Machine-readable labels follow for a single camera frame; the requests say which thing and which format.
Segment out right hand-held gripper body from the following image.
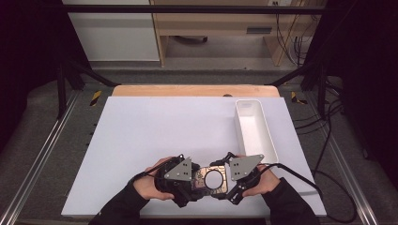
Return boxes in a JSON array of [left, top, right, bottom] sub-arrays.
[[224, 153, 266, 206]]

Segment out hanging cable bundle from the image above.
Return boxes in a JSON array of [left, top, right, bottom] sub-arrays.
[[274, 12, 318, 68]]

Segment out person's right hand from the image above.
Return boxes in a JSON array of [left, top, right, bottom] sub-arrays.
[[236, 154, 282, 199]]

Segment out black curtain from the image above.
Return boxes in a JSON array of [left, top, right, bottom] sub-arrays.
[[304, 0, 398, 182], [0, 0, 92, 154]]

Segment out black floor cables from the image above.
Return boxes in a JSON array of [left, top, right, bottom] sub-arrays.
[[294, 76, 346, 176]]

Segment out person's left hand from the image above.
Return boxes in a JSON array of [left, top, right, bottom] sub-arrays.
[[132, 156, 176, 202]]

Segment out grey desk label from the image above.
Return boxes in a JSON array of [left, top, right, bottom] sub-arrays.
[[246, 26, 273, 36]]

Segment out black horizontal bar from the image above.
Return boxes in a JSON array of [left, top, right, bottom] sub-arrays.
[[61, 4, 328, 15]]

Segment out white table cover sheet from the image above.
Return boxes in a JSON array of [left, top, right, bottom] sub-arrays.
[[61, 96, 328, 218]]

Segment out yellow black striped tape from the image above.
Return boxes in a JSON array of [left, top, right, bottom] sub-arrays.
[[290, 91, 309, 106], [89, 90, 103, 108]]

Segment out white plastic bin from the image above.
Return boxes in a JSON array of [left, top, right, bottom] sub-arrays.
[[234, 98, 280, 165]]

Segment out white cabinet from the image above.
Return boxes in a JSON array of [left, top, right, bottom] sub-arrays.
[[61, 0, 161, 63]]

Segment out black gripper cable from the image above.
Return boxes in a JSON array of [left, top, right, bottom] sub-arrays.
[[256, 162, 359, 225], [128, 153, 186, 186]]

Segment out wooden desk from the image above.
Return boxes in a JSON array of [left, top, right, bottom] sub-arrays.
[[149, 0, 315, 68]]

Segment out aluminium rail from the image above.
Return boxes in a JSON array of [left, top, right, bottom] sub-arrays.
[[308, 93, 380, 225], [0, 92, 81, 225]]

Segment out dark rectangular circuit board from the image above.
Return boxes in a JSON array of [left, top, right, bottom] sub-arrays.
[[191, 165, 230, 197]]

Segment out black metal frame stand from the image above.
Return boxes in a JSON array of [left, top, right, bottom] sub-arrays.
[[56, 59, 121, 120], [265, 59, 329, 120]]

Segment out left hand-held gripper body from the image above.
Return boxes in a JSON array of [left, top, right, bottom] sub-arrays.
[[154, 155, 202, 209]]

